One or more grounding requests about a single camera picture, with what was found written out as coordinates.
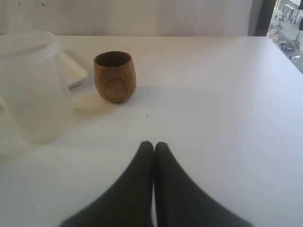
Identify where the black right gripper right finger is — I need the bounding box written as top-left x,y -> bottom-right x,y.
154,142 -> 251,227

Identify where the dark window frame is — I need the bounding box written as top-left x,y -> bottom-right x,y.
248,0 -> 276,36

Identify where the frosted plastic container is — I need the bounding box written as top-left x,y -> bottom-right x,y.
0,30 -> 72,144

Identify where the brown wooden cup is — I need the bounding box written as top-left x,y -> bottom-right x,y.
94,51 -> 136,103

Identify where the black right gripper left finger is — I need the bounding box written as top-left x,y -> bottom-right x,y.
61,141 -> 153,227

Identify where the white plastic tray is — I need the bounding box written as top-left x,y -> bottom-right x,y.
60,51 -> 89,88

